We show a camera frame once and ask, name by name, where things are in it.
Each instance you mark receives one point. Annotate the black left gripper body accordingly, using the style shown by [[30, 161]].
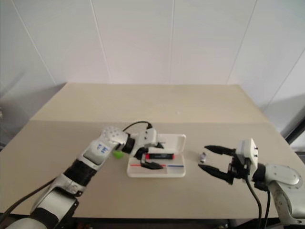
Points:
[[140, 154]]

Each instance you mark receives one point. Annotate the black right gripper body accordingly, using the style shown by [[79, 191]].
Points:
[[237, 167]]

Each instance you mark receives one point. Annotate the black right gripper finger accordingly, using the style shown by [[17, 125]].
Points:
[[214, 170], [218, 149]]

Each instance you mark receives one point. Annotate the red marker with black label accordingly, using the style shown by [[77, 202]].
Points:
[[160, 156]]

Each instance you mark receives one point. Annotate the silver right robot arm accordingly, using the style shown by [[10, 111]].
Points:
[[283, 176]]

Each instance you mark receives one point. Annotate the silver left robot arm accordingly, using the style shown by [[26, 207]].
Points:
[[95, 152]]

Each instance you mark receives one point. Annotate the white plastic pencil case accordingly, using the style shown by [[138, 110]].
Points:
[[175, 152]]

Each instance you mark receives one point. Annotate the green marker cap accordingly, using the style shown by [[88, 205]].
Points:
[[118, 155]]

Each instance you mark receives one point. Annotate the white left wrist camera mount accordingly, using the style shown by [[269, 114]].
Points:
[[147, 137]]

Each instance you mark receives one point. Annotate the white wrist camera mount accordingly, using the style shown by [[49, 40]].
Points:
[[147, 137], [249, 152]]

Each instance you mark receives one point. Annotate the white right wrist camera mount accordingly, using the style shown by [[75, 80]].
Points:
[[249, 152]]

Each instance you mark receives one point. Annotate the black frame by wall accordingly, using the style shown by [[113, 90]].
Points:
[[295, 130]]

